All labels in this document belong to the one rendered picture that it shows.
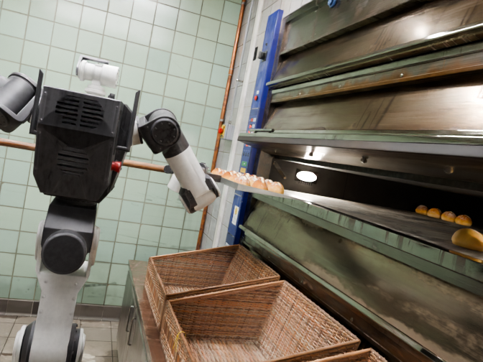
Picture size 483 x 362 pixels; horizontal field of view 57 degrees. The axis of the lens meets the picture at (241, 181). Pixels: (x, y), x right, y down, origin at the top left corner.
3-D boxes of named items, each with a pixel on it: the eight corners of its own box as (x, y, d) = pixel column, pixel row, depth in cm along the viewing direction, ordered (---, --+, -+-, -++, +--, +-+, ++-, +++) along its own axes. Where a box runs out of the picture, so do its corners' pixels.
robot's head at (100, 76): (113, 94, 134) (118, 65, 134) (78, 87, 132) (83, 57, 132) (115, 96, 140) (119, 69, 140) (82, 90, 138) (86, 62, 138)
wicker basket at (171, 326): (273, 342, 183) (286, 279, 182) (346, 430, 130) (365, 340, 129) (157, 338, 167) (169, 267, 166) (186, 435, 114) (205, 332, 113)
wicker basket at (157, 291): (231, 292, 240) (241, 243, 239) (270, 339, 187) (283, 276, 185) (142, 285, 224) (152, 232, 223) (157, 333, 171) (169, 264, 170)
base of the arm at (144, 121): (184, 151, 134) (178, 114, 130) (141, 158, 131) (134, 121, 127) (180, 139, 147) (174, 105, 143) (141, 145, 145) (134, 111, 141)
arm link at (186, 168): (227, 200, 148) (197, 144, 139) (194, 220, 146) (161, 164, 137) (216, 191, 158) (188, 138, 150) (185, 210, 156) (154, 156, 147)
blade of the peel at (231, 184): (236, 189, 177) (238, 183, 177) (205, 176, 229) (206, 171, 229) (315, 202, 189) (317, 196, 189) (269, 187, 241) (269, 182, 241)
